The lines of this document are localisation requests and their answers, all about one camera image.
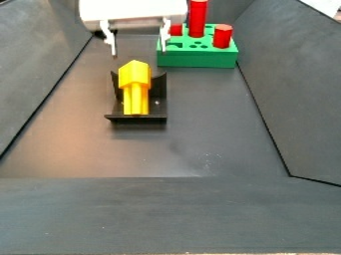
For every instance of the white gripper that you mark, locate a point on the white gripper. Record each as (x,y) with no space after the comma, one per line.
(132,14)

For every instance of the yellow three prong object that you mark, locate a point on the yellow three prong object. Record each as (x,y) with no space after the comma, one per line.
(136,84)

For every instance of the green shape sorter board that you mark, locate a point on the green shape sorter board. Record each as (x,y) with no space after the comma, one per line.
(189,52)

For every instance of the black curved fixture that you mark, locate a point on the black curved fixture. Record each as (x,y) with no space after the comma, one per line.
(158,114)

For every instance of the red square block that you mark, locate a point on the red square block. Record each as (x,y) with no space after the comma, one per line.
(176,29)

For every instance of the tall red cylinder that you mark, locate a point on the tall red cylinder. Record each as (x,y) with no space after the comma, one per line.
(197,17)

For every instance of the red hexagonal block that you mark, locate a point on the red hexagonal block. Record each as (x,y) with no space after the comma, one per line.
(223,36)

